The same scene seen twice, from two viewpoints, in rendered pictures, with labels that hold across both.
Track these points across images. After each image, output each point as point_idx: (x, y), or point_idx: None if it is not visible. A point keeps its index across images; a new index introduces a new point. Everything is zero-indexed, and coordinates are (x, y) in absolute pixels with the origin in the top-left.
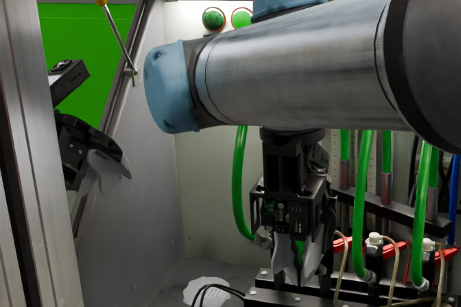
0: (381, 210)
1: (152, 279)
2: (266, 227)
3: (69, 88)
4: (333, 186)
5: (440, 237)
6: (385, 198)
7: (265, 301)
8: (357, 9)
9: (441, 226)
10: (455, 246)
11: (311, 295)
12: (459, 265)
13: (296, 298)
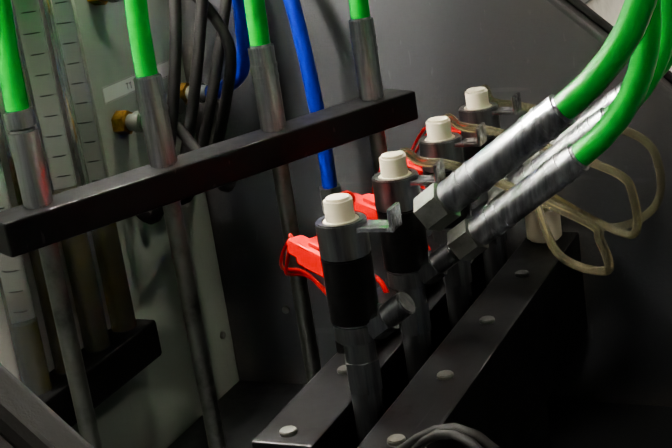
0: (289, 142)
1: None
2: None
3: None
4: (138, 175)
5: (415, 117)
6: (283, 110)
7: (442, 419)
8: None
9: (410, 91)
10: (198, 281)
11: (387, 387)
12: (211, 322)
13: (441, 374)
